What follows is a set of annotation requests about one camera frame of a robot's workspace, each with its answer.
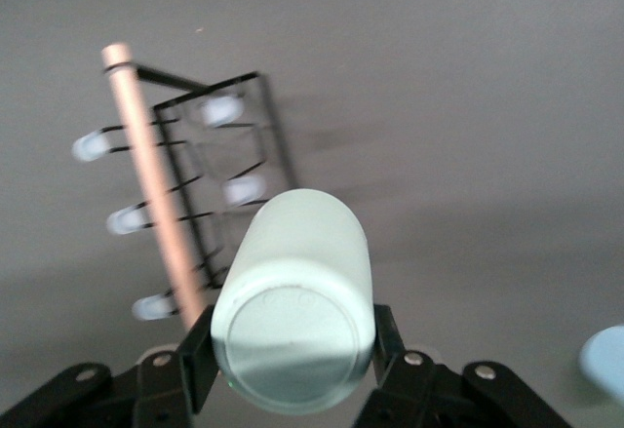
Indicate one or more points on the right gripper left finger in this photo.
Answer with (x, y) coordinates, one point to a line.
(197, 350)

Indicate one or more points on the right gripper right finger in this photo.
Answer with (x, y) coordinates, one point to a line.
(390, 345)

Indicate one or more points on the pale green plastic cup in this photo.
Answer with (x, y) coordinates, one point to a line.
(297, 301)

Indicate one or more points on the light blue plastic cup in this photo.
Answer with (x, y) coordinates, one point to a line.
(604, 360)

